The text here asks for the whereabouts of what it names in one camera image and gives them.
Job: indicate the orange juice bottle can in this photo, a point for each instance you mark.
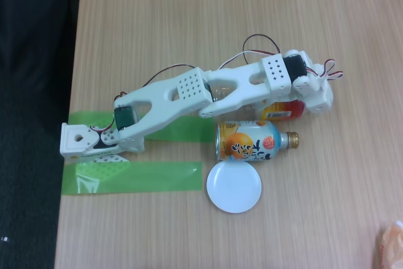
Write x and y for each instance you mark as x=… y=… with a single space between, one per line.
x=248 y=143

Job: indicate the clear plastic bottle red label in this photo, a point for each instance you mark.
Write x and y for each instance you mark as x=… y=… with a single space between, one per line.
x=283 y=110

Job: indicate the short green tape strip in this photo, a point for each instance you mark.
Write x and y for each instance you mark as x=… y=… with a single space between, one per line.
x=189 y=130

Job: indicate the long green tape strip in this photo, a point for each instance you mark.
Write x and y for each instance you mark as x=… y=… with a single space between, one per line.
x=151 y=177

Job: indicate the orange plastic bag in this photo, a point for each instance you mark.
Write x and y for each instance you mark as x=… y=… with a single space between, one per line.
x=393 y=243

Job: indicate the small white plate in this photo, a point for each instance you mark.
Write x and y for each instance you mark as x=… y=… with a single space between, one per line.
x=233 y=188

